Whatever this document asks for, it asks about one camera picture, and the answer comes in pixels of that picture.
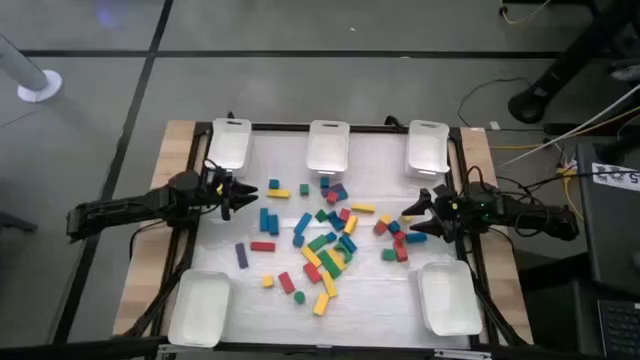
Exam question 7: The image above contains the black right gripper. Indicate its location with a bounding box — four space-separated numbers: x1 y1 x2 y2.
400 182 479 244

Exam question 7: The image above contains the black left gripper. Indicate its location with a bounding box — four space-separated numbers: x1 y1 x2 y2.
199 164 260 222

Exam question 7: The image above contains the white plastic bin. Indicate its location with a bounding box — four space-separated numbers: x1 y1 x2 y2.
305 119 351 175
404 119 451 180
167 269 232 349
417 260 484 337
207 117 253 171

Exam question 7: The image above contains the green arch block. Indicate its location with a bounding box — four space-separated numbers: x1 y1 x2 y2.
333 243 354 265

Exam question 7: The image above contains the white plastic table sheet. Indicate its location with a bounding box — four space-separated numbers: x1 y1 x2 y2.
189 130 474 350

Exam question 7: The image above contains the black floor stand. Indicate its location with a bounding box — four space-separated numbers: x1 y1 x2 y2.
507 0 640 125

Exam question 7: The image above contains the black computer case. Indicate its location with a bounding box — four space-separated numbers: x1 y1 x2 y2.
576 143 640 297

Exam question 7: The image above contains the white paper label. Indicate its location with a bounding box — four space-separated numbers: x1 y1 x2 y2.
591 162 640 193

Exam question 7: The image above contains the black keyboard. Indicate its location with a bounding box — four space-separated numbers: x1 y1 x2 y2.
597 298 640 359

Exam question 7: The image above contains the dark grey furniture leg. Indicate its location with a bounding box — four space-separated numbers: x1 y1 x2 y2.
0 209 39 235

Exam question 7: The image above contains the white pole with round base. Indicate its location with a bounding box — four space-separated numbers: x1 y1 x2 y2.
0 33 64 104

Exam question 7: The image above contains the person's shoe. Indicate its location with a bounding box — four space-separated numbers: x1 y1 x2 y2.
610 63 640 82

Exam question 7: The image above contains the black floor cable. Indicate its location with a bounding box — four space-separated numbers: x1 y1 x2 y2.
456 76 532 129

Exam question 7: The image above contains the yellow floor cable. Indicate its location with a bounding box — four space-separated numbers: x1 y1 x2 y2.
489 105 640 151
498 0 552 26

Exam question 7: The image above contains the white floor cable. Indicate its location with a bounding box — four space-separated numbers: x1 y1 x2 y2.
499 83 640 168

